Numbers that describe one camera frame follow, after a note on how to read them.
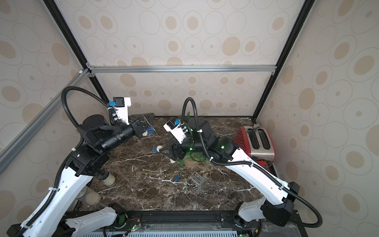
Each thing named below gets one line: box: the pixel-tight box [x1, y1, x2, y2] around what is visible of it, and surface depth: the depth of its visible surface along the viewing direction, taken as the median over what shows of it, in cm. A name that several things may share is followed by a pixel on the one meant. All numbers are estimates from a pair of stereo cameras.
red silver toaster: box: [233, 125, 277, 175], surface depth 86 cm
